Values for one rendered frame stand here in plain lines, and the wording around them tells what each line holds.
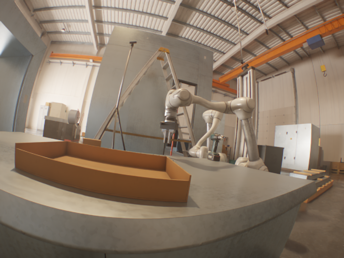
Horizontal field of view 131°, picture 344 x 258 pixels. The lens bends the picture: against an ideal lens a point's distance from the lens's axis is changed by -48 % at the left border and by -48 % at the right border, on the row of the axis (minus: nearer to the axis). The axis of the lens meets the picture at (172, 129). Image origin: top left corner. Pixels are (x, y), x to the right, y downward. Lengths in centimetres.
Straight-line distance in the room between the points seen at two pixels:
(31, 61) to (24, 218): 157
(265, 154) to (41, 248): 177
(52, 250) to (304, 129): 741
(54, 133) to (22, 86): 473
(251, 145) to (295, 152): 616
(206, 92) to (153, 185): 334
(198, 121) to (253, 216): 304
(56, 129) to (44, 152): 571
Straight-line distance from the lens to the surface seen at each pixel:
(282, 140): 782
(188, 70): 354
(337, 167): 1006
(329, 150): 1136
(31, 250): 43
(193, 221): 27
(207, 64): 387
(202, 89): 352
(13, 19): 150
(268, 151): 176
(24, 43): 162
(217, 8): 944
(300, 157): 729
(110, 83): 314
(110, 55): 342
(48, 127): 642
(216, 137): 128
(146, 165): 59
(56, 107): 642
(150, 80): 318
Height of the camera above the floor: 77
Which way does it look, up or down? 4 degrees up
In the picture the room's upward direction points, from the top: 7 degrees clockwise
